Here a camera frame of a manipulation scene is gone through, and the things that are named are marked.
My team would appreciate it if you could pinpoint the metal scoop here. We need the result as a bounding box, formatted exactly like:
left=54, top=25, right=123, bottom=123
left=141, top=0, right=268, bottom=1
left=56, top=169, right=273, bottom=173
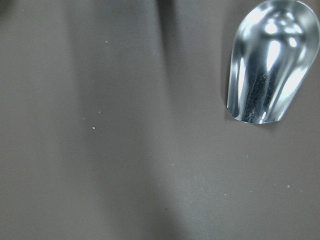
left=227, top=0, right=320, bottom=125

